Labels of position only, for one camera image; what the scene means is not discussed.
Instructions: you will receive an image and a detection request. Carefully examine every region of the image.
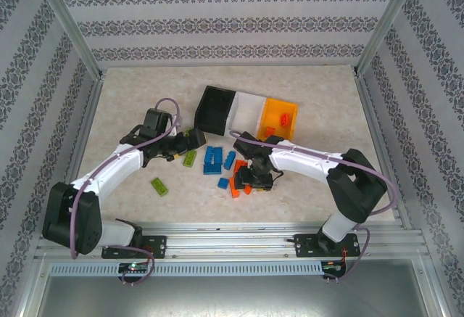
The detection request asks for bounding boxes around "right aluminium frame post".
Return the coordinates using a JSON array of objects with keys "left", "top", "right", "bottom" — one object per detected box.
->
[{"left": 355, "top": 0, "right": 424, "bottom": 75}]

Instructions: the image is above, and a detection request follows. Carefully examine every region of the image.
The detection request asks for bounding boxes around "left aluminium frame post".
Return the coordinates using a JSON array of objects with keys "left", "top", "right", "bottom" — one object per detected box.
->
[{"left": 30, "top": 0, "right": 105, "bottom": 78}]

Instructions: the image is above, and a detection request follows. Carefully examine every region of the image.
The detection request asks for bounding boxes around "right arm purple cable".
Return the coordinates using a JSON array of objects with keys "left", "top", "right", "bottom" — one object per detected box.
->
[{"left": 228, "top": 130, "right": 399, "bottom": 220}]

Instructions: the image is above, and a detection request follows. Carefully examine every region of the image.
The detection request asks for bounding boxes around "left aluminium side rail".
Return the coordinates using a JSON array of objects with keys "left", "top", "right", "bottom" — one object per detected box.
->
[{"left": 49, "top": 75, "right": 106, "bottom": 231}]

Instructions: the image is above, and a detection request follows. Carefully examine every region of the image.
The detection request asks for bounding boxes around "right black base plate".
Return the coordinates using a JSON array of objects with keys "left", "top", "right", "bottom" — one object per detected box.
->
[{"left": 294, "top": 233, "right": 358, "bottom": 258}]

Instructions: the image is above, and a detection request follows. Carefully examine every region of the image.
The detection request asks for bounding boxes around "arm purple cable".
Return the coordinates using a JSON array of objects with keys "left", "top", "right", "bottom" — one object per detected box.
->
[
  {"left": 70, "top": 97, "right": 182, "bottom": 260},
  {"left": 228, "top": 130, "right": 399, "bottom": 220}
]

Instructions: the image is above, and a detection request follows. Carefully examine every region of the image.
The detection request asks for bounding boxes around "orange plastic container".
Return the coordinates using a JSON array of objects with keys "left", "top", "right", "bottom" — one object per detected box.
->
[{"left": 255, "top": 97, "right": 299, "bottom": 140}]

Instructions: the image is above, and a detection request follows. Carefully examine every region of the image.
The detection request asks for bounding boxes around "slotted grey cable duct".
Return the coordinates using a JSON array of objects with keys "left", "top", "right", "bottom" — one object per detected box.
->
[{"left": 49, "top": 261, "right": 323, "bottom": 278}]

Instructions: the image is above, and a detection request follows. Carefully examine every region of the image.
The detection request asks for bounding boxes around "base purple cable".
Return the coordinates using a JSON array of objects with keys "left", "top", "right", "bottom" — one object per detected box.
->
[
  {"left": 108, "top": 244, "right": 156, "bottom": 286},
  {"left": 326, "top": 226, "right": 371, "bottom": 284}
]

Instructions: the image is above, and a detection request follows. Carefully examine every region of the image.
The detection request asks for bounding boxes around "black plastic container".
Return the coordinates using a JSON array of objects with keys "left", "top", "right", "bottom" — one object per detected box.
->
[{"left": 194, "top": 85, "right": 236, "bottom": 137}]

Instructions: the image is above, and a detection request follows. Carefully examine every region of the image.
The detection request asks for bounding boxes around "aluminium mounting rail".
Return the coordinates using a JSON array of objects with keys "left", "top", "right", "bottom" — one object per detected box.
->
[{"left": 34, "top": 221, "right": 428, "bottom": 260}]

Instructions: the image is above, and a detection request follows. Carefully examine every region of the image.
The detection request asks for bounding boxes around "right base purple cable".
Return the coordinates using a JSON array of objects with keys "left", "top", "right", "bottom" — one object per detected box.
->
[{"left": 326, "top": 226, "right": 371, "bottom": 284}]

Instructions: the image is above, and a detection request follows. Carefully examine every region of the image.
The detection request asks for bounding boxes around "white plastic container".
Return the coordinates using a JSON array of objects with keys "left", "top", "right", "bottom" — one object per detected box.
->
[{"left": 224, "top": 91, "right": 268, "bottom": 139}]

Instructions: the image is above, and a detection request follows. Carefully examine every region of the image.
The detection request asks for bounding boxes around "aluminium side rail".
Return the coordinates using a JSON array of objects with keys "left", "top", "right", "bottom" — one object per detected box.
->
[
  {"left": 353, "top": 70, "right": 413, "bottom": 229},
  {"left": 49, "top": 75, "right": 106, "bottom": 231}
]

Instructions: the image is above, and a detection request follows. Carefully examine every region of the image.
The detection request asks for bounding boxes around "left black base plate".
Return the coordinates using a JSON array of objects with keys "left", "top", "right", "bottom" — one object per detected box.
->
[{"left": 101, "top": 235, "right": 167, "bottom": 260}]

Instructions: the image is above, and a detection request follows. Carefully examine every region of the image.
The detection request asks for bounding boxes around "left circuit board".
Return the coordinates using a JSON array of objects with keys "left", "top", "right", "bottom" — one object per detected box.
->
[{"left": 118, "top": 261, "right": 149, "bottom": 274}]

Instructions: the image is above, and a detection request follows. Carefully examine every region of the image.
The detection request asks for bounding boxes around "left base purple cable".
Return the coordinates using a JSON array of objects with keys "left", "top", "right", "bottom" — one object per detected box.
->
[{"left": 108, "top": 244, "right": 156, "bottom": 286}]

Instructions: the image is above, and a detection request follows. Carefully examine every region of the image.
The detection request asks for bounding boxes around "aluminium frame post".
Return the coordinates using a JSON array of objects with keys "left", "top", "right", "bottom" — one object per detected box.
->
[
  {"left": 355, "top": 0, "right": 424, "bottom": 75},
  {"left": 30, "top": 0, "right": 105, "bottom": 78}
]

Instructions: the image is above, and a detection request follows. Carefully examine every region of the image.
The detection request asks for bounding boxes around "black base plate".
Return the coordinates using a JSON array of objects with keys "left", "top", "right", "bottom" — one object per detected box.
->
[
  {"left": 101, "top": 235, "right": 167, "bottom": 260},
  {"left": 294, "top": 233, "right": 358, "bottom": 258}
]

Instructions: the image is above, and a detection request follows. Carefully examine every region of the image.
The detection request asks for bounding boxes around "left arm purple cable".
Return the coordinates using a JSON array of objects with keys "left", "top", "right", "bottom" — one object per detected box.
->
[{"left": 70, "top": 97, "right": 182, "bottom": 260}]

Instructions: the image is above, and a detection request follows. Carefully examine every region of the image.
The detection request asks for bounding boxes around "circuit board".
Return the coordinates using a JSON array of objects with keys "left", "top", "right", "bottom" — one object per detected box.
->
[
  {"left": 322, "top": 259, "right": 346, "bottom": 273},
  {"left": 118, "top": 261, "right": 149, "bottom": 274}
]

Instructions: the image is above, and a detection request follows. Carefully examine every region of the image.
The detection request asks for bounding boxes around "right aluminium side rail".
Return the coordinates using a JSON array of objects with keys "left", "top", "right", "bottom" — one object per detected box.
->
[{"left": 353, "top": 70, "right": 413, "bottom": 229}]

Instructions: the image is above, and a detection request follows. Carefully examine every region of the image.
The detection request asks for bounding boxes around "right circuit board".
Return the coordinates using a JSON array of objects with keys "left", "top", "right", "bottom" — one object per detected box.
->
[{"left": 322, "top": 259, "right": 346, "bottom": 273}]

